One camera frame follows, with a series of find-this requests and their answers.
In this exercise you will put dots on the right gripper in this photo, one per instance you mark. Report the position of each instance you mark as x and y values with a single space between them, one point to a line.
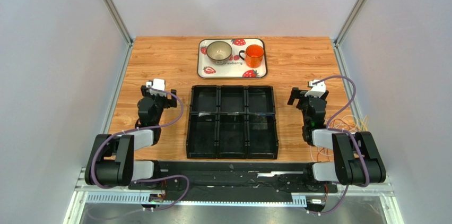
293 95

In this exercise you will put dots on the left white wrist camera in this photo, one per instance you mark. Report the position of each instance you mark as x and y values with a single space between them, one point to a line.
157 85

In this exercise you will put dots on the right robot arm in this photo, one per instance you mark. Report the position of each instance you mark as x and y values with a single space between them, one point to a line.
356 159

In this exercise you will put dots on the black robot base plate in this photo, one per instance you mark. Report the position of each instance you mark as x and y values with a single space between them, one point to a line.
236 182

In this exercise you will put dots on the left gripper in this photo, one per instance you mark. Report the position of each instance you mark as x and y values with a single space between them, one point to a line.
168 102

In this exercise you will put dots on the grey ceramic bowl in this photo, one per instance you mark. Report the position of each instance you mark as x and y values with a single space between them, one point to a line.
219 52

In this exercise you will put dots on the orange mug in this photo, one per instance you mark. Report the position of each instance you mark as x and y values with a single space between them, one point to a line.
253 56

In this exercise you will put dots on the black six-compartment organizer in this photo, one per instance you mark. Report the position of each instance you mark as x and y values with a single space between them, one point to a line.
232 122

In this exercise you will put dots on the strawberry pattern tray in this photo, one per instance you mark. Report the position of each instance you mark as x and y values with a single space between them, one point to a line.
235 66

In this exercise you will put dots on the aluminium frame rail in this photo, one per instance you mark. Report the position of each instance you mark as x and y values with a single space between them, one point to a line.
349 205

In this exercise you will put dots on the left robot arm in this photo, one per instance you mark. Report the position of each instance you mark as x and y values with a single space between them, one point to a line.
112 162

